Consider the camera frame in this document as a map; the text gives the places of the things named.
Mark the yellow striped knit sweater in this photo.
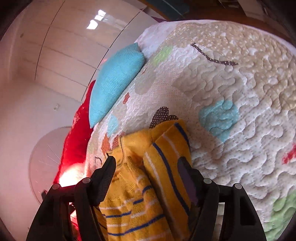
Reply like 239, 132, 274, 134
95, 120, 191, 240

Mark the red long pillow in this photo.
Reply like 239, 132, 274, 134
53, 79, 96, 241

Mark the white round headboard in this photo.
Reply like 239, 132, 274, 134
29, 126, 70, 203

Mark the white patchwork quilt bedspread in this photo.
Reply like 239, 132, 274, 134
84, 20, 295, 240

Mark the turquoise knit cushion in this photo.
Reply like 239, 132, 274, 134
89, 43, 145, 128

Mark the white glossy wardrobe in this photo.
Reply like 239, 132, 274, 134
14, 0, 163, 103

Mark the white wall socket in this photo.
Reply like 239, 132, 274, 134
54, 104, 60, 111

